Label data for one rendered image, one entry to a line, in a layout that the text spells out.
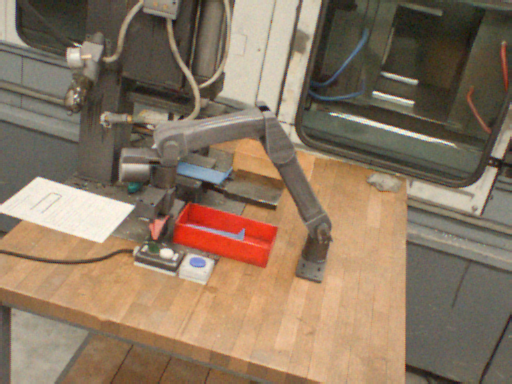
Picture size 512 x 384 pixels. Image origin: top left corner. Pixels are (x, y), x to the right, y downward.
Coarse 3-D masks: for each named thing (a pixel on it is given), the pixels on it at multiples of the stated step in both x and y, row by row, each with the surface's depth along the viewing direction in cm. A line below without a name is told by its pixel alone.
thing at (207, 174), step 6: (180, 162) 189; (180, 168) 186; (186, 168) 186; (192, 168) 187; (198, 168) 188; (204, 168) 188; (186, 174) 183; (192, 174) 184; (198, 174) 184; (204, 174) 185; (210, 174) 186; (216, 174) 186; (222, 174) 187; (228, 174) 183; (210, 180) 183; (216, 180) 183; (222, 180) 181
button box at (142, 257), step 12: (0, 252) 151; (12, 252) 151; (120, 252) 159; (132, 252) 159; (144, 252) 157; (180, 252) 160; (144, 264) 157; (156, 264) 156; (168, 264) 155; (180, 264) 159
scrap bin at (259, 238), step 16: (192, 208) 176; (208, 208) 175; (176, 224) 166; (192, 224) 177; (208, 224) 177; (224, 224) 176; (240, 224) 175; (256, 224) 174; (176, 240) 168; (192, 240) 167; (208, 240) 166; (224, 240) 165; (240, 240) 164; (256, 240) 176; (272, 240) 175; (224, 256) 167; (240, 256) 166; (256, 256) 165
